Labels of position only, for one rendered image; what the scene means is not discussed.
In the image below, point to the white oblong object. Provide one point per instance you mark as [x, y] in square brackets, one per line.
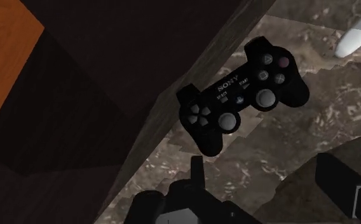
[355, 37]

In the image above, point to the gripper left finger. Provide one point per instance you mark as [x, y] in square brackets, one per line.
[197, 173]

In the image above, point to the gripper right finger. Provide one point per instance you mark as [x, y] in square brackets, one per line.
[335, 183]

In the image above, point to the black game controller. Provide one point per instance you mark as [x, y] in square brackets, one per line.
[242, 96]

